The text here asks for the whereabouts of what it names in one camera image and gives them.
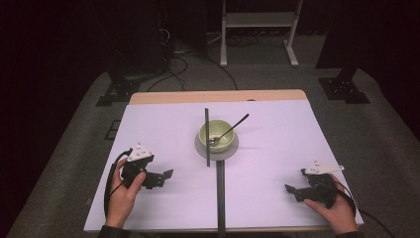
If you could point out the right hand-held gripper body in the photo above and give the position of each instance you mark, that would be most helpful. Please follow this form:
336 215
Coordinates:
322 190

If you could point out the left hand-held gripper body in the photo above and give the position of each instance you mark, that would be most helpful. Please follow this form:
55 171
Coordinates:
135 168

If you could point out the black carbon fibre rod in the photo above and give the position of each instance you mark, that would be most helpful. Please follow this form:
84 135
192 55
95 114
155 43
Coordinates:
207 139
219 198
224 198

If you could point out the pale green bowl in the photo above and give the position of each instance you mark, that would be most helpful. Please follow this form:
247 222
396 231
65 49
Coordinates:
224 145

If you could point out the person's right hand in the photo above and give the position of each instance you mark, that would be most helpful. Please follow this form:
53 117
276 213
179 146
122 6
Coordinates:
340 214

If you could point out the person's left hand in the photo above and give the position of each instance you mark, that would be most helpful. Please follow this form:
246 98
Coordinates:
124 201

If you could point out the grey round coaster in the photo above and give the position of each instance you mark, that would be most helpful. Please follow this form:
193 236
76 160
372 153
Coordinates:
201 151

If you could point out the black stand base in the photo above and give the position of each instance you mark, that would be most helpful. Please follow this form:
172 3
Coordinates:
122 89
343 87

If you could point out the dark cabinet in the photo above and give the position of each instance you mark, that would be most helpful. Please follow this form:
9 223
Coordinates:
191 26

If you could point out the white metal stand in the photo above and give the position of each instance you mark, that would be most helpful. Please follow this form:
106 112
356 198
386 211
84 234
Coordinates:
259 20

